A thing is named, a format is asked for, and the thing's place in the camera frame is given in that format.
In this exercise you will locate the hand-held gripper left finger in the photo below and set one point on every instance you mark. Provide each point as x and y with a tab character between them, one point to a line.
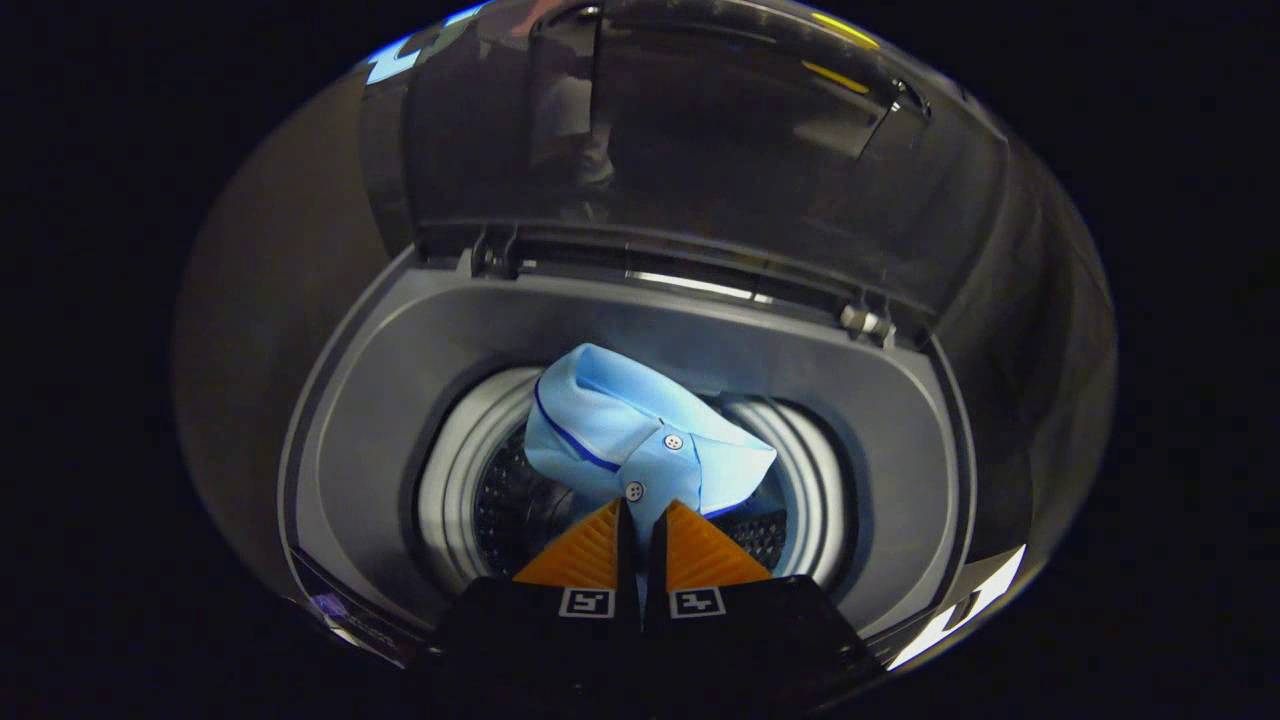
628	570

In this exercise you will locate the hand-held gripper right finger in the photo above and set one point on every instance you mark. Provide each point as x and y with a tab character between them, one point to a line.
655	570

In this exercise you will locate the light blue polo shirt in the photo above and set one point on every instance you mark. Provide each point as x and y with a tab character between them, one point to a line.
620	410

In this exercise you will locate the grey washing machine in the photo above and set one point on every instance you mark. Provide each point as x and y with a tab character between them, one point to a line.
400	400

